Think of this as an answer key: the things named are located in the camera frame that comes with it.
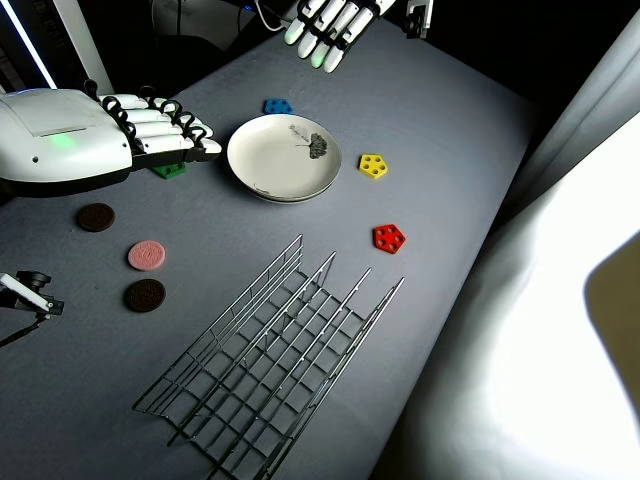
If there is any white plate with ginkgo print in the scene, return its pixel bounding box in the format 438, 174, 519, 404
226, 113, 344, 201
244, 169, 341, 205

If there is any blue pentagon block with holes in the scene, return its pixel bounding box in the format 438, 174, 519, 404
263, 97, 296, 116

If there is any yellow pentagon block with holes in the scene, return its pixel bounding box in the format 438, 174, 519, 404
357, 153, 390, 181

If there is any grey table cloth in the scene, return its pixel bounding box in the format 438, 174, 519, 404
0, 19, 544, 480

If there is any green pentagon block with holes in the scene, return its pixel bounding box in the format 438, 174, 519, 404
151, 160, 187, 180

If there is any red pentagon block with holes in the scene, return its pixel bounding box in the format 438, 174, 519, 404
372, 223, 407, 255

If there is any pink sandwich cookie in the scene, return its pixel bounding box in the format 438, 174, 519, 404
127, 240, 167, 272

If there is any glowing white light strip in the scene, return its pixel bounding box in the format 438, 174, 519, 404
0, 0, 59, 90

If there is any dark brown sandwich cookie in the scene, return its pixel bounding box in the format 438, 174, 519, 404
76, 202, 116, 233
124, 278, 167, 314

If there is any white backdrop sheet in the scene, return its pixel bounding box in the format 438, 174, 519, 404
369, 9, 640, 480

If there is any olive rounded panel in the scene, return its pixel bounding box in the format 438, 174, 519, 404
584, 232, 640, 401

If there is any white cable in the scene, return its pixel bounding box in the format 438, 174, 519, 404
252, 0, 294, 34

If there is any wire dish rack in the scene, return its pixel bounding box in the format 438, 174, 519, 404
132, 233, 406, 480

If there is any white frame post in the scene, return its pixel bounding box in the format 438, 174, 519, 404
52, 0, 115, 95

